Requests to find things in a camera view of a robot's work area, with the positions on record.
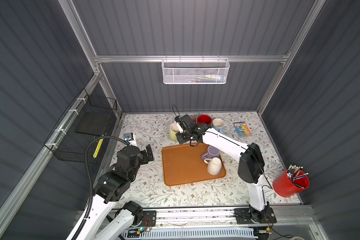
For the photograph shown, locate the white mug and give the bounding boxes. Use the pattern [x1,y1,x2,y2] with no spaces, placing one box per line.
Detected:
[204,157,223,176]

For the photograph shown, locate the yellow marker in basket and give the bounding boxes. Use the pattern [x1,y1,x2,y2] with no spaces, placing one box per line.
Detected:
[93,139,103,159]

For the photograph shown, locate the black foam pad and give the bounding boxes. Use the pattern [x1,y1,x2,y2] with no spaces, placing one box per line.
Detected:
[75,113,112,137]

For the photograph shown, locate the red pencil cup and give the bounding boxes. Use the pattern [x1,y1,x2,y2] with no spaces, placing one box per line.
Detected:
[273,171,310,198]

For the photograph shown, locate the purple mug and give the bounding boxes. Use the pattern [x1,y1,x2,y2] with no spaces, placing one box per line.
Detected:
[202,146,220,164]

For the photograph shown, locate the light green mug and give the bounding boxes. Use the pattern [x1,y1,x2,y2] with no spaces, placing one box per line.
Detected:
[169,123,179,142]

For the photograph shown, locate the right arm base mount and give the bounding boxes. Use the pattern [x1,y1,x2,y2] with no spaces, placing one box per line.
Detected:
[234,201,277,224]

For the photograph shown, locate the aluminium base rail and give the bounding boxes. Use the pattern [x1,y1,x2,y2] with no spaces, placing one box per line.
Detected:
[77,205,314,229]

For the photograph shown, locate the markers in white basket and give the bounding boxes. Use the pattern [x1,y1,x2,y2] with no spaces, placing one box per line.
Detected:
[186,75,226,84]

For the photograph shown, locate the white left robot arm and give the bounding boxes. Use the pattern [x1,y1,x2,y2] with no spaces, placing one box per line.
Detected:
[67,145,154,240]

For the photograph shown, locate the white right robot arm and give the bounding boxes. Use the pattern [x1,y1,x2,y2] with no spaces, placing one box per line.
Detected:
[175,115,267,212]

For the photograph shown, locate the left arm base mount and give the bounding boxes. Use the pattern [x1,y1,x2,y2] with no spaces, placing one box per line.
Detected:
[132,210,157,228]

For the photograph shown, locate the white wire wall basket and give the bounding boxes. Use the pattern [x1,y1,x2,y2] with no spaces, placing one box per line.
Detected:
[161,57,230,85]

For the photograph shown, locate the black wire wall basket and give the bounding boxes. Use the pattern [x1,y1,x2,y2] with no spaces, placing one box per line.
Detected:
[45,90,118,162]

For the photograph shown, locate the orange wooden tray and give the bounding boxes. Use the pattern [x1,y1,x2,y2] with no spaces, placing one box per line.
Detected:
[162,144,227,187]

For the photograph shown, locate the black mug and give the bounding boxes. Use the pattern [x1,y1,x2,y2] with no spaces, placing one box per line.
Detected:
[197,115,213,125]

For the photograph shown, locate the pink mug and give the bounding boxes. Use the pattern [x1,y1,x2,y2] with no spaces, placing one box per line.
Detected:
[190,116,197,123]

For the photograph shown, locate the highlighter marker pack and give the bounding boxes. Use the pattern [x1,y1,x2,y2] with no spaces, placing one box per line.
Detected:
[234,122,252,137]

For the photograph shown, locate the white ventilated cable duct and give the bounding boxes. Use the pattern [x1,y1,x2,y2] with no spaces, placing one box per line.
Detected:
[121,227,259,240]

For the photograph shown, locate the black corrugated cable hose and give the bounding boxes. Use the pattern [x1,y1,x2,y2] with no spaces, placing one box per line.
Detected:
[70,135,131,240]

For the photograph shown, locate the light blue mug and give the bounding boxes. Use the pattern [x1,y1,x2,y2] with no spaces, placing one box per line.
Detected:
[212,118,225,133]

